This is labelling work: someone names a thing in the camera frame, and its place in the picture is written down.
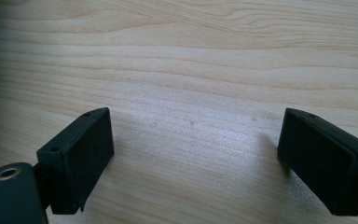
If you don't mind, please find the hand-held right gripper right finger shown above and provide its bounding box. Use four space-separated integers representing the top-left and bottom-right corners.
277 107 358 217

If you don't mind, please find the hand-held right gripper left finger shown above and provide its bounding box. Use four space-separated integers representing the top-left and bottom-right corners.
33 106 116 216

